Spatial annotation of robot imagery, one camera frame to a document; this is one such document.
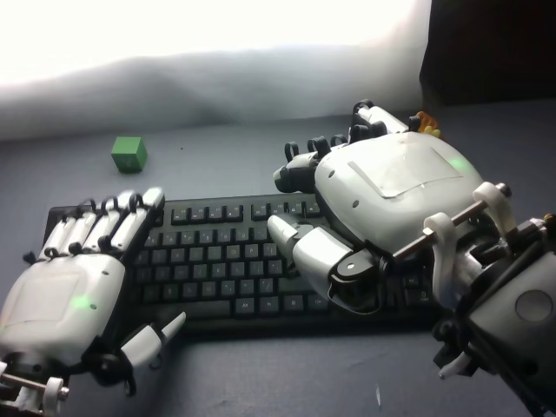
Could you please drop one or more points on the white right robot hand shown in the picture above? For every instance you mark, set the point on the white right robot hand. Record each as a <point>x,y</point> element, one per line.
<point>391,182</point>

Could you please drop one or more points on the white sheet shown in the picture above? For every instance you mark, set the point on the white sheet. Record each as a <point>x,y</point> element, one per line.
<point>217,65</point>

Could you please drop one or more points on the green cube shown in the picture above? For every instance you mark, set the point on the green cube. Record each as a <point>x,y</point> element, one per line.
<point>128,154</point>

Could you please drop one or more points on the dark panel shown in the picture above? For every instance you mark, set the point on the dark panel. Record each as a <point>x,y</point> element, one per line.
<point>491,48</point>

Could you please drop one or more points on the grey table cloth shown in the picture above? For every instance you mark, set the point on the grey table cloth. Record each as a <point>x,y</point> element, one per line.
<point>260,373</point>

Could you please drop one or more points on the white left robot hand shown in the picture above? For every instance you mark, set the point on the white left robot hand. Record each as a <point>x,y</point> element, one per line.
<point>56,299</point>

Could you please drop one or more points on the black computer keyboard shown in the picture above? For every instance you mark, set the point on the black computer keyboard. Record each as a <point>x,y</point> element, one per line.
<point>208,269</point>

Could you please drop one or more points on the orange toy cake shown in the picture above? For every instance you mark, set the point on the orange toy cake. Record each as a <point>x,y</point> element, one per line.
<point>425,123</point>

